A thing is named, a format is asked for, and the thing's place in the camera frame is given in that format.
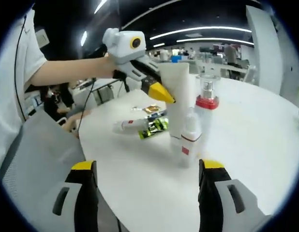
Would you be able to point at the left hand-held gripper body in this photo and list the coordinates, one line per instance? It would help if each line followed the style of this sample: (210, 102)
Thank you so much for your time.
(123, 46)

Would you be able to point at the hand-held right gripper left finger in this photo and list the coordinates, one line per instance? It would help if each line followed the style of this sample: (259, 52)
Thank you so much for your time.
(86, 193)

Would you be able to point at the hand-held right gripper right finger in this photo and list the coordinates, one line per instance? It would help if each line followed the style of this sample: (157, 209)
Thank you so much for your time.
(210, 193)

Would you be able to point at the gold skincare sachet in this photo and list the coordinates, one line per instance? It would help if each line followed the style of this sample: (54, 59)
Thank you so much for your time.
(151, 109)

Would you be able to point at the clear skincare sachet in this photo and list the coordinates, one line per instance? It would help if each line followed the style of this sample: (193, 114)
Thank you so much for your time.
(137, 108)

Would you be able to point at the white skincare tube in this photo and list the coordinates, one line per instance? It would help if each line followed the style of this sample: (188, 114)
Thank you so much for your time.
(178, 96)

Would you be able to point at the green black skincare mask packet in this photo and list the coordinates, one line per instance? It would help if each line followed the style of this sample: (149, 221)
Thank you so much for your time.
(154, 128)

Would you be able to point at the red collar skincare spray bottle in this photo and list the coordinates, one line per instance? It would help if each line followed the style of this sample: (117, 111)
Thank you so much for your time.
(207, 125)

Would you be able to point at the person's left hand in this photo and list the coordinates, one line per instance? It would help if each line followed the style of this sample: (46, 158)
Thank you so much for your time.
(108, 68)

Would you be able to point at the blue box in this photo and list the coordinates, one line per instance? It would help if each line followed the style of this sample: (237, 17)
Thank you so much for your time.
(176, 58)

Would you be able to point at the grey mesh chair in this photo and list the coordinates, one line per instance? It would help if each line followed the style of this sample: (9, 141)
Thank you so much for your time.
(43, 157)

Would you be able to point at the ceiling light strip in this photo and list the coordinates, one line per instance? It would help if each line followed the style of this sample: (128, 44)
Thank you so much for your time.
(212, 40)
(200, 31)

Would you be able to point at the person's white shirt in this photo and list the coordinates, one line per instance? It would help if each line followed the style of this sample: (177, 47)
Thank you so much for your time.
(9, 84)

